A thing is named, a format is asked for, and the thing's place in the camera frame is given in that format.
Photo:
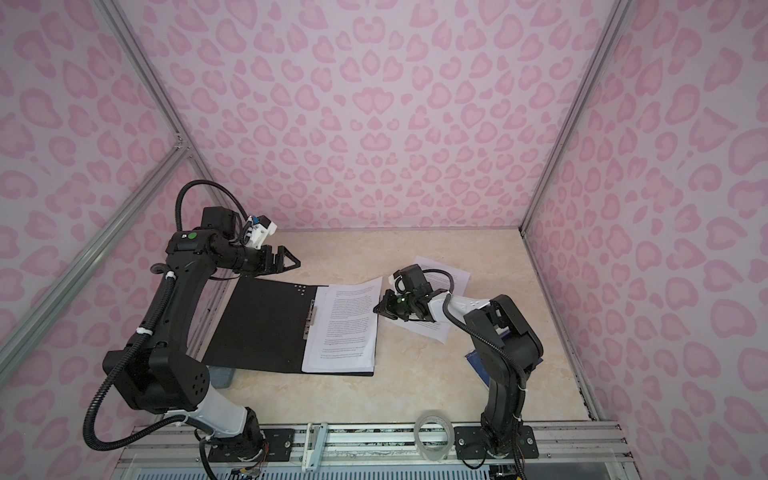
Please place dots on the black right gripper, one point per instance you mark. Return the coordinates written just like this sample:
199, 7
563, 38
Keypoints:
387, 304

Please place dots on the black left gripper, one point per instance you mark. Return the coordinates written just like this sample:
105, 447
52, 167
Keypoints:
268, 266

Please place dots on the printed paper sheet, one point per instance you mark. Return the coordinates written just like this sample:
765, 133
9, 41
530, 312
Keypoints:
342, 334
438, 331

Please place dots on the white folder with black inside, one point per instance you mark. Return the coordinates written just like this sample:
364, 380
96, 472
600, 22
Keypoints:
261, 328

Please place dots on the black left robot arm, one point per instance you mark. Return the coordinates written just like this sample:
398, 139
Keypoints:
154, 371

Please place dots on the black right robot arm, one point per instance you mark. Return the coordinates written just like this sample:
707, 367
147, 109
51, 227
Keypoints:
508, 348

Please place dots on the silver metal folder clip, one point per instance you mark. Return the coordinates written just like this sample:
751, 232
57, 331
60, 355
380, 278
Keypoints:
310, 319

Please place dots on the blue booklet with yellow label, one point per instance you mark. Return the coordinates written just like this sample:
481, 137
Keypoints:
474, 360

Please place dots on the grey sponge block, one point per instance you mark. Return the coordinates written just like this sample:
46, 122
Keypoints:
221, 377

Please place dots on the clear tape roll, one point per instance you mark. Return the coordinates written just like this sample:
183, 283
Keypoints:
433, 435

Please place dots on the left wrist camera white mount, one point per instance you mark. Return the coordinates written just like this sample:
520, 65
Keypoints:
257, 230

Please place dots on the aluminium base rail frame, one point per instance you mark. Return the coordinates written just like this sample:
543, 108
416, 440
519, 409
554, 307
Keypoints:
552, 450

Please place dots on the diagonal aluminium frame bar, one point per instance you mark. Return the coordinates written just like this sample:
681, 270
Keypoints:
39, 319

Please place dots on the left back aluminium corner post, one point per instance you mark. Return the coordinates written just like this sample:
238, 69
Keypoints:
174, 114

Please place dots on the aluminium corner post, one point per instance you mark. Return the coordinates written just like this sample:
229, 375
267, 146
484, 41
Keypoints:
174, 114
616, 21

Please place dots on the right back aluminium corner post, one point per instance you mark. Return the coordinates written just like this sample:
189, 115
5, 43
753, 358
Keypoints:
616, 21

